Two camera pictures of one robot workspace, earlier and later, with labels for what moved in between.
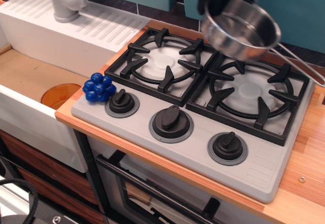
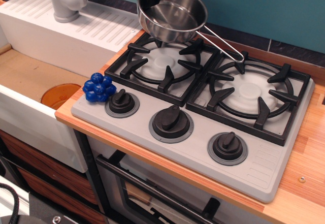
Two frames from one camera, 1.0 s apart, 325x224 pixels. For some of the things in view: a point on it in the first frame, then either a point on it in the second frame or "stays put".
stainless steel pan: [247, 31] -> [180, 16]
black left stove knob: [122, 104] stays put
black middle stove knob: [171, 125] stays put
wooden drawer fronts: [72, 207] stays put
